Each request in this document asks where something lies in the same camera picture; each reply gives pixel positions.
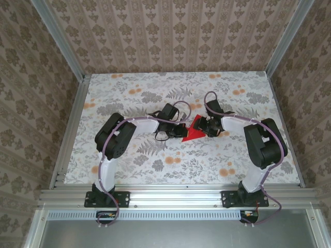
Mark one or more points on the red cloth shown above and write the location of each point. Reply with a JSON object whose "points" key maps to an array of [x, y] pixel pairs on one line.
{"points": [[192, 135]]}

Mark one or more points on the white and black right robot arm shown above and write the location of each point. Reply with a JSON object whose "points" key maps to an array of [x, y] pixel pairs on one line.
{"points": [[232, 125]]}

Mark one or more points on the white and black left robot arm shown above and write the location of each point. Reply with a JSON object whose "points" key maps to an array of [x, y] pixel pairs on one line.
{"points": [[144, 126]]}

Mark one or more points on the grey sheet metal panel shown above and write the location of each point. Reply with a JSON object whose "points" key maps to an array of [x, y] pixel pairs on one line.
{"points": [[181, 233]]}

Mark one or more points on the floral patterned table cover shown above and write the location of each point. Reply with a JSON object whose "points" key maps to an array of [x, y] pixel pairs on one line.
{"points": [[181, 168]]}

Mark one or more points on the small black circuit board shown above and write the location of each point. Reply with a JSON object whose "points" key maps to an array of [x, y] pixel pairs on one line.
{"points": [[249, 215], [106, 216]]}

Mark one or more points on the long aluminium base rail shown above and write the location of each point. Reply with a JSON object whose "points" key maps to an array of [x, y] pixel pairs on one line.
{"points": [[175, 197]]}

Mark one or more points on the aluminium side rail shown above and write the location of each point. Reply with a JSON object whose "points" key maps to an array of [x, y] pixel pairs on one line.
{"points": [[287, 129], [69, 129]]}

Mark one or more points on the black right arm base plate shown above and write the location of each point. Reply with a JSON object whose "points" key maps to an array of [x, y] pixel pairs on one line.
{"points": [[228, 199]]}

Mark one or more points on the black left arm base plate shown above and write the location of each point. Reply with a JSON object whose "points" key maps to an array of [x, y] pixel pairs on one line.
{"points": [[124, 199]]}

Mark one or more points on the aluminium corner post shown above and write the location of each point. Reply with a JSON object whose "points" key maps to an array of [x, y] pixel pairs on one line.
{"points": [[59, 41], [284, 38]]}

